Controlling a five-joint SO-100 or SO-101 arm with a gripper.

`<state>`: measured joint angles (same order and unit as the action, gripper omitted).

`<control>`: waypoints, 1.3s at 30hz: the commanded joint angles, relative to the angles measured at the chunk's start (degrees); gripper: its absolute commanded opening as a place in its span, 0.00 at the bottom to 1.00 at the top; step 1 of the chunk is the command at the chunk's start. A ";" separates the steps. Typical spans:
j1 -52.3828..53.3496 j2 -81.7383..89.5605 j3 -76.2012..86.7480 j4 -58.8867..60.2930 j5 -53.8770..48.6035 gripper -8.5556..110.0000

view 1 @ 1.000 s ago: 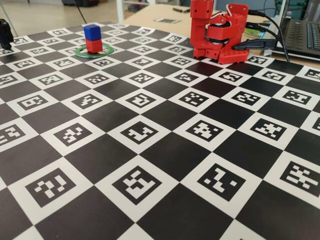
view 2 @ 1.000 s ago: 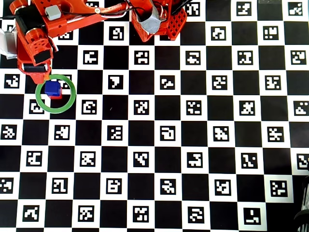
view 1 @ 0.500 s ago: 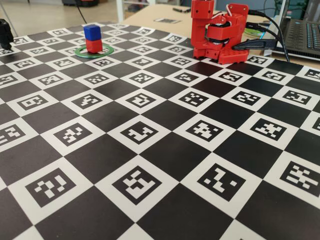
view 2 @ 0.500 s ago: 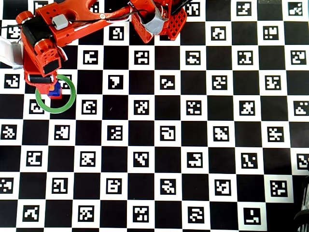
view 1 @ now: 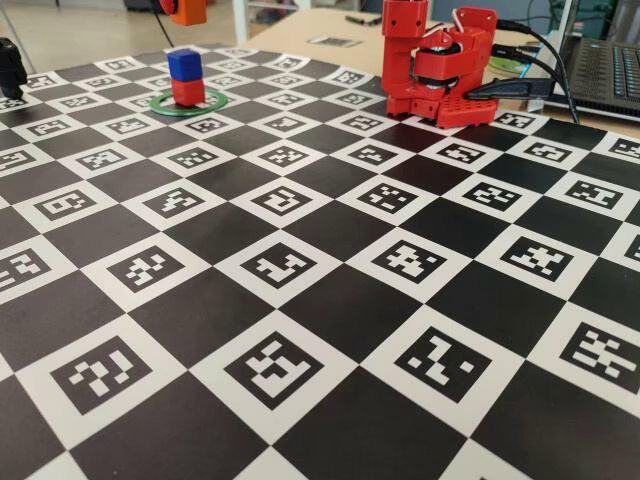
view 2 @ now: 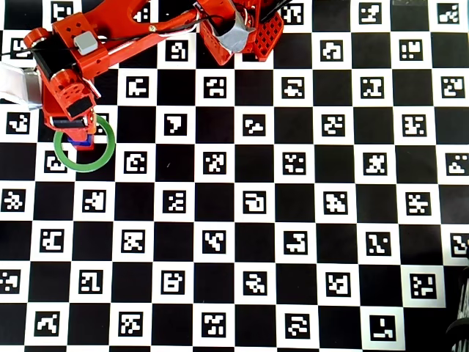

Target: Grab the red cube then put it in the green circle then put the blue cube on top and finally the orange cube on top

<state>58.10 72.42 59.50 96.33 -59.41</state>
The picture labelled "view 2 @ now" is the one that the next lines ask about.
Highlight black ribbed object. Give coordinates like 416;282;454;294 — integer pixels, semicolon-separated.
446;266;469;352

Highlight red perforated robot base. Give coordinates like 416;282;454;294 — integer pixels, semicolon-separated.
199;10;286;67

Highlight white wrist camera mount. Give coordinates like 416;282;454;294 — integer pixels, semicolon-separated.
0;62;47;111

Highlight green flat ring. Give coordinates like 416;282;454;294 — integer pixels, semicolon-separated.
53;114;117;173

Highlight black white marker checkerboard mat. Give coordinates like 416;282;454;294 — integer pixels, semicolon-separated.
0;0;469;352

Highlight red gripper black motors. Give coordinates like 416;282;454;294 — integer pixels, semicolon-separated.
23;29;100;142

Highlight blue cube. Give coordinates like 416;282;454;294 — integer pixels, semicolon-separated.
68;133;93;148

